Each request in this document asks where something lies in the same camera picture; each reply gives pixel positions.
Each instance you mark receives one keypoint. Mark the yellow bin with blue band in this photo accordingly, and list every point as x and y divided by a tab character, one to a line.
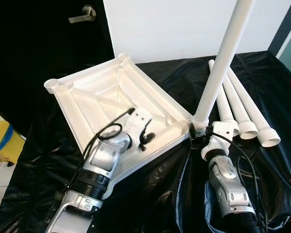
5	145

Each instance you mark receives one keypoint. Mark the black door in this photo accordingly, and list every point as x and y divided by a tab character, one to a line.
29	58

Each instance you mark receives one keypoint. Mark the dark grey window frame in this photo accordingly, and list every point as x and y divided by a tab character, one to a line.
283	34

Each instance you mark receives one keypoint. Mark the white plastic table leg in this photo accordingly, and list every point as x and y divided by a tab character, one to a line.
227	116
240	111
223	63
254	111

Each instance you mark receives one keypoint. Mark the white plastic table top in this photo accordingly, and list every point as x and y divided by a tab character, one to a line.
102	92

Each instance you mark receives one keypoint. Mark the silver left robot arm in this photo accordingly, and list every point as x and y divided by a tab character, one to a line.
99	165

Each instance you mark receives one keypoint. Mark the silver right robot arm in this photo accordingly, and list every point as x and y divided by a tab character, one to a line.
228	184

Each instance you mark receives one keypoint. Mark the black plastic table cover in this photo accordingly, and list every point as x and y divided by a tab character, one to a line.
160	194

